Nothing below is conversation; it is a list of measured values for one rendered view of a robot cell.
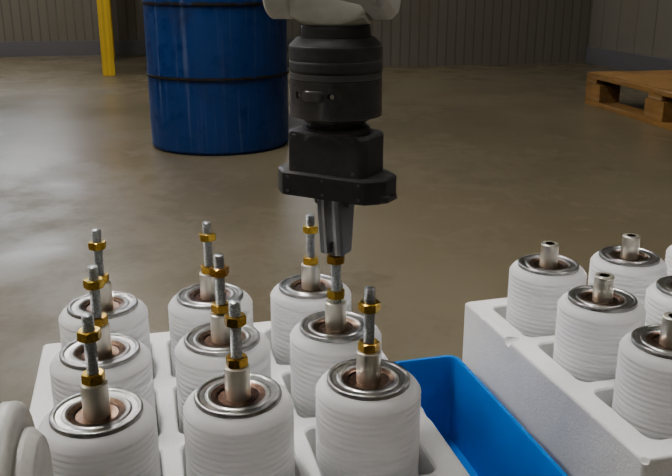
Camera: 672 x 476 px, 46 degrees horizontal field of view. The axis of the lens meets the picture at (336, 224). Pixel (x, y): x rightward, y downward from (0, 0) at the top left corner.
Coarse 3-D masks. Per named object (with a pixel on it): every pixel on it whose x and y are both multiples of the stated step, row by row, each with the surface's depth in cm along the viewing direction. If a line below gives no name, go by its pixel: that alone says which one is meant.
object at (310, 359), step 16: (304, 336) 81; (304, 352) 80; (320, 352) 79; (336, 352) 79; (352, 352) 79; (304, 368) 81; (320, 368) 79; (304, 384) 81; (304, 400) 82; (304, 416) 82
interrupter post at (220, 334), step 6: (210, 312) 79; (210, 318) 79; (216, 318) 78; (222, 318) 78; (210, 324) 79; (216, 324) 79; (222, 324) 79; (216, 330) 79; (222, 330) 79; (228, 330) 79; (216, 336) 79; (222, 336) 79; (228, 336) 79; (216, 342) 79; (222, 342) 79; (228, 342) 79
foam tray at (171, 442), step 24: (168, 336) 98; (48, 360) 91; (168, 360) 91; (48, 384) 86; (168, 384) 86; (288, 384) 89; (48, 408) 81; (168, 408) 81; (168, 432) 77; (312, 432) 78; (432, 432) 77; (168, 456) 73; (312, 456) 73; (432, 456) 73; (456, 456) 73
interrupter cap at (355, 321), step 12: (324, 312) 86; (348, 312) 86; (300, 324) 83; (312, 324) 83; (324, 324) 84; (348, 324) 84; (360, 324) 83; (312, 336) 80; (324, 336) 80; (336, 336) 80; (348, 336) 80; (360, 336) 80
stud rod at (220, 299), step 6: (216, 258) 77; (222, 258) 77; (216, 264) 77; (222, 264) 78; (216, 282) 78; (222, 282) 78; (216, 288) 78; (222, 288) 78; (216, 294) 78; (222, 294) 78; (216, 300) 79; (222, 300) 79
